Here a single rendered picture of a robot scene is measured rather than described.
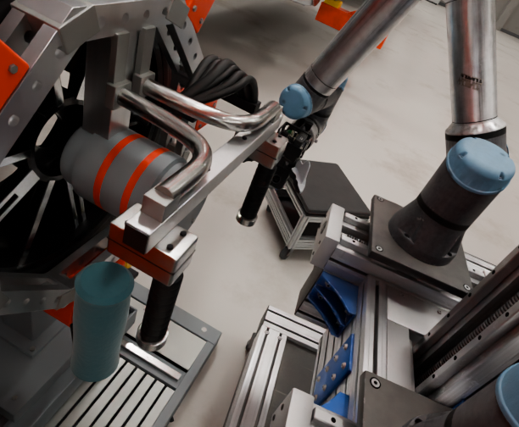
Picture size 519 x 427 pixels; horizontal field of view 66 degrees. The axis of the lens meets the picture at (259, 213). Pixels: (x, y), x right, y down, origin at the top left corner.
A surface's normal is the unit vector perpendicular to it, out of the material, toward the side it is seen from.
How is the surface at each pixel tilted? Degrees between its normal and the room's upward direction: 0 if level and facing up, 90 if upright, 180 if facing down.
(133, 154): 19
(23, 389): 0
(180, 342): 0
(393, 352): 0
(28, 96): 90
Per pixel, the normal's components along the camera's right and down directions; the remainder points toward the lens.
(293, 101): -0.54, 0.39
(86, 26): 0.87, 0.47
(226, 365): 0.32, -0.73
